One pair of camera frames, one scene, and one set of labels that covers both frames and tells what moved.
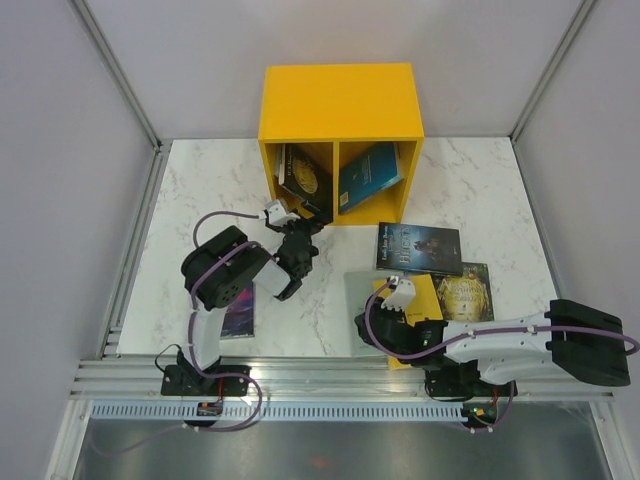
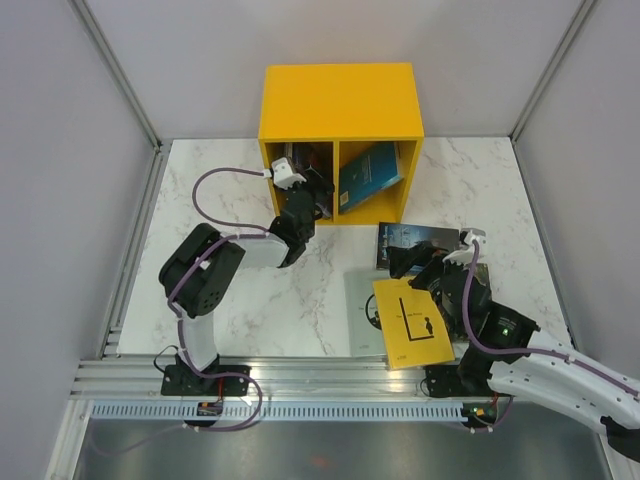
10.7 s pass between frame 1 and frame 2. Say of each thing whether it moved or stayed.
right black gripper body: moved
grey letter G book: stayed
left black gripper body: moved
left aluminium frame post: stayed
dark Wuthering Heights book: stayed
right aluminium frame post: stayed
